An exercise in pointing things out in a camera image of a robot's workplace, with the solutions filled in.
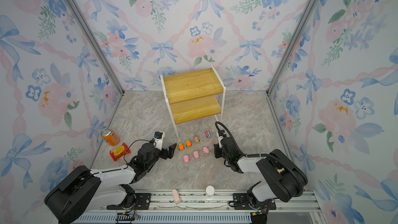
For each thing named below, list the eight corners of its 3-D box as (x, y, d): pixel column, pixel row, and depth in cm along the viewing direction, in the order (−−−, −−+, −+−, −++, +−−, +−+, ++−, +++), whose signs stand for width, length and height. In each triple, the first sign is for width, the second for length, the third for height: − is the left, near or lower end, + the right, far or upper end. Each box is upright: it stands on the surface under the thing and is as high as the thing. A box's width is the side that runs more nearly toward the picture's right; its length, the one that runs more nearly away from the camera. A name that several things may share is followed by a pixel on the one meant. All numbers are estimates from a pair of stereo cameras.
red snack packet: (115, 162, 88) (112, 160, 85) (111, 154, 91) (108, 152, 88) (131, 151, 92) (129, 149, 89) (126, 144, 95) (124, 142, 92)
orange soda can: (107, 146, 94) (98, 137, 85) (111, 138, 98) (102, 128, 89) (118, 146, 94) (109, 137, 85) (121, 138, 98) (113, 128, 89)
